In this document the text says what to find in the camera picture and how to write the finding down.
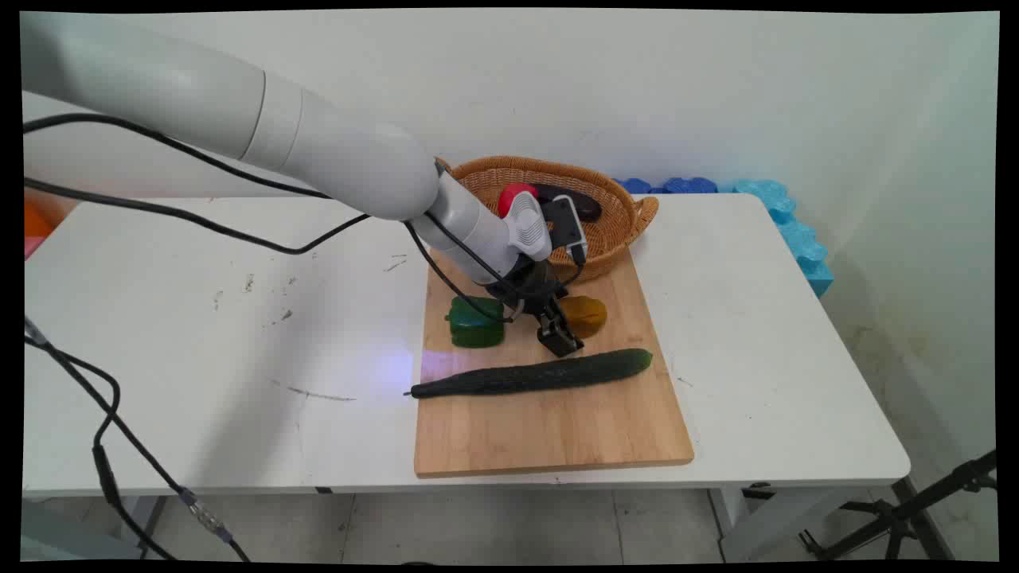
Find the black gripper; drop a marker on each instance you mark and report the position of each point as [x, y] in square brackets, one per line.
[529, 282]

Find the long dark green cucumber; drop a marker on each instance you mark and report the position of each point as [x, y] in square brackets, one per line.
[533, 374]

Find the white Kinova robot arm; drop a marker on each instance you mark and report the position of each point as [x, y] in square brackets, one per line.
[199, 95]

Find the yellow toy bell pepper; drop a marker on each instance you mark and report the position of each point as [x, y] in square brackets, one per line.
[587, 314]

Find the green toy bell pepper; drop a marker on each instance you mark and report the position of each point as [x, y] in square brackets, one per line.
[476, 328]

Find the wooden cutting board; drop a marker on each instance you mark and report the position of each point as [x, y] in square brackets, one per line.
[557, 430]

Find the woven wicker basket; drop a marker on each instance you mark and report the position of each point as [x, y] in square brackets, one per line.
[613, 215]

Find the dark purple toy eggplant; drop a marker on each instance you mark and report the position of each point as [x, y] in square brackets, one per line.
[585, 205]

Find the red toy strawberry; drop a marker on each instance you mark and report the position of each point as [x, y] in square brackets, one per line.
[513, 195]

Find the dark blue foam block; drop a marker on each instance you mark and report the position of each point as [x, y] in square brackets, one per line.
[635, 185]
[691, 185]

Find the light blue foam strip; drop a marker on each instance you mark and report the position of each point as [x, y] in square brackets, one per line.
[800, 235]

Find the white table leg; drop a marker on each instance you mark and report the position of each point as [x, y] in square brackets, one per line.
[764, 521]

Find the black tripod stand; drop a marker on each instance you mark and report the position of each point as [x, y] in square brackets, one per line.
[907, 513]

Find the orange object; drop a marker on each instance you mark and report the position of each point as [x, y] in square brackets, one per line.
[36, 219]

